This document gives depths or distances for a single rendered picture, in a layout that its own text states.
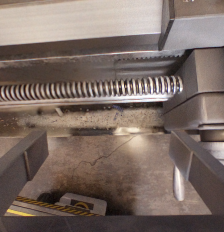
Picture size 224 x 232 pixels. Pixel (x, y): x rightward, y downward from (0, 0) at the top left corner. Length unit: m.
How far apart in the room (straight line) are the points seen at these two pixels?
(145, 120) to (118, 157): 0.47
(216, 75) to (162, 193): 0.92
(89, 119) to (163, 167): 0.61
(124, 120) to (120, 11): 0.46
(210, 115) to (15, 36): 0.35
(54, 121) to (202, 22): 0.61
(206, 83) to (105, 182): 0.93
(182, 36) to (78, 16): 0.16
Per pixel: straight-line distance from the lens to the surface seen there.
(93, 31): 0.30
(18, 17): 0.34
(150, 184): 1.12
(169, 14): 0.26
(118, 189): 1.13
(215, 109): 0.31
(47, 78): 0.56
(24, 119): 0.81
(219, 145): 0.39
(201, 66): 0.32
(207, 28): 0.29
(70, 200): 1.05
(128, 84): 0.35
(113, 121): 0.67
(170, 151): 0.17
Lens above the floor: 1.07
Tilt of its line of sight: 81 degrees down
